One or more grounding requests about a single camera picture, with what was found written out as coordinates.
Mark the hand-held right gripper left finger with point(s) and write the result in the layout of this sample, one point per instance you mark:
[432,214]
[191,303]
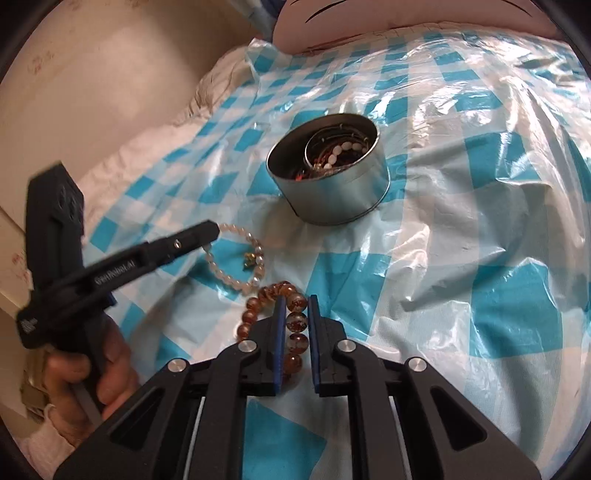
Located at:
[279,350]

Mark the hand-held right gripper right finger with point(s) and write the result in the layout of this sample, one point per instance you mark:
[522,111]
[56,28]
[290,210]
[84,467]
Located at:
[315,350]

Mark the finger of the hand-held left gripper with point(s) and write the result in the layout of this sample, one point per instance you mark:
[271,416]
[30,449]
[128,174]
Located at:
[184,240]

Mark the round metal tin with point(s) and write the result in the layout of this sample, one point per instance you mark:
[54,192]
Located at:
[332,198]

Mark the person's left forearm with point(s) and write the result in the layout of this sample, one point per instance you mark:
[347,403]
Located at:
[46,447]

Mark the person's left hand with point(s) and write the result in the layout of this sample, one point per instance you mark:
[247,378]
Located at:
[120,364]

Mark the white quilt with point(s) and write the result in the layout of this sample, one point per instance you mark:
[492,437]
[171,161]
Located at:
[152,152]

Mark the blue checked plastic sheet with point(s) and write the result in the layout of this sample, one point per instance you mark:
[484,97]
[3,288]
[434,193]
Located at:
[461,230]

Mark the pink cat face pillow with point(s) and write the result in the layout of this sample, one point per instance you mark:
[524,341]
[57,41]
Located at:
[392,23]

